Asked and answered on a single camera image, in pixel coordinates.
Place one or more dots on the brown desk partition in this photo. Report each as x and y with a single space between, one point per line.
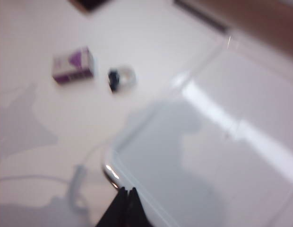
267 19

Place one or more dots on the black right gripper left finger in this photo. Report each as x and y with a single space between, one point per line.
115 215

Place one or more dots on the white drawer cabinet frame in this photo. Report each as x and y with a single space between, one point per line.
208 153

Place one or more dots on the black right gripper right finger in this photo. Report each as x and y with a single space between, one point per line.
137 215

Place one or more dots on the purple white tissue pack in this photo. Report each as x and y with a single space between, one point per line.
73 66

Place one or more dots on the clear tape roll black dispenser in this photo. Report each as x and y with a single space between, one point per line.
123 78

